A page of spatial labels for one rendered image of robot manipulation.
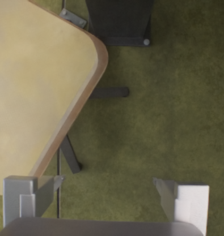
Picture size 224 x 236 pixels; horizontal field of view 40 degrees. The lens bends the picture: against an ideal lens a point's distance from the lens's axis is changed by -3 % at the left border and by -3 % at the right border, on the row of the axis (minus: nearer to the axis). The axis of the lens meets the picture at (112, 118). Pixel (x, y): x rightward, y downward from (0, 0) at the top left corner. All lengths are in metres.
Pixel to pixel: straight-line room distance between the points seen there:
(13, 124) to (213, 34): 0.91
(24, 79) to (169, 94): 0.72
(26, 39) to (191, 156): 0.83
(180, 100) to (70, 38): 0.71
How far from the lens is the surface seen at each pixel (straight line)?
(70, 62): 0.58
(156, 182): 0.17
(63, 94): 0.58
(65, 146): 1.14
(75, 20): 1.25
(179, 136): 1.21
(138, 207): 1.24
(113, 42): 1.21
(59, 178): 0.17
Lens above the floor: 1.19
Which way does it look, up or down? 89 degrees down
